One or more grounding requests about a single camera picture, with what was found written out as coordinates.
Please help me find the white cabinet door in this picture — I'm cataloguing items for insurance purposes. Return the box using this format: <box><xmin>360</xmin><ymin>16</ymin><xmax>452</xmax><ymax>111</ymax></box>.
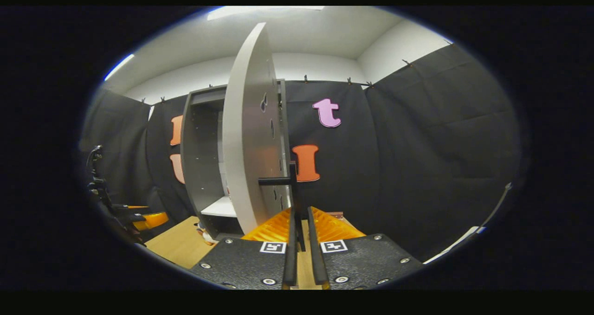
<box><xmin>222</xmin><ymin>22</ymin><xmax>292</xmax><ymax>236</ymax></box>

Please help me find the grey cabinet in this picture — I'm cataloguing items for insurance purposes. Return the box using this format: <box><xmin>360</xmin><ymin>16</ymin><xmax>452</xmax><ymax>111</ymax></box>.
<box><xmin>180</xmin><ymin>79</ymin><xmax>291</xmax><ymax>241</ymax></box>

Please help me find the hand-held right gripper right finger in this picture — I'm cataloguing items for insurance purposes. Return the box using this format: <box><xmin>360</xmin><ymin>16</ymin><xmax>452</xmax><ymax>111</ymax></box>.
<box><xmin>306</xmin><ymin>206</ymin><xmax>425</xmax><ymax>290</ymax></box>

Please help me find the black cabinet door handle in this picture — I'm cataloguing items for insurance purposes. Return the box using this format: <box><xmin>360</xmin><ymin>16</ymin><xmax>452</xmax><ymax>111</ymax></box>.
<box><xmin>258</xmin><ymin>161</ymin><xmax>306</xmax><ymax>253</ymax></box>

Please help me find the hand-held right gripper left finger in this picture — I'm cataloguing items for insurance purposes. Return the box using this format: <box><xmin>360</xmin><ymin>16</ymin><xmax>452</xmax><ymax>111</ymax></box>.
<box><xmin>189</xmin><ymin>207</ymin><xmax>300</xmax><ymax>290</ymax></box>

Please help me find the black backdrop cloth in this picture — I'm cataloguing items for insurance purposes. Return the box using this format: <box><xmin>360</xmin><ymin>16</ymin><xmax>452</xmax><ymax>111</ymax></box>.
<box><xmin>79</xmin><ymin>44</ymin><xmax>523</xmax><ymax>262</ymax></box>

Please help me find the ceiling light panel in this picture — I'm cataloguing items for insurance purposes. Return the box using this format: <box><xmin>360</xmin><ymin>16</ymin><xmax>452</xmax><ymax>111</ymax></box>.
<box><xmin>207</xmin><ymin>6</ymin><xmax>325</xmax><ymax>21</ymax></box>
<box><xmin>103</xmin><ymin>53</ymin><xmax>135</xmax><ymax>82</ymax></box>

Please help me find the small duck figurine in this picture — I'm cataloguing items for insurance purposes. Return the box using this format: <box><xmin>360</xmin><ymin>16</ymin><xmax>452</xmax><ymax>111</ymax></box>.
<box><xmin>195</xmin><ymin>220</ymin><xmax>216</xmax><ymax>246</ymax></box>

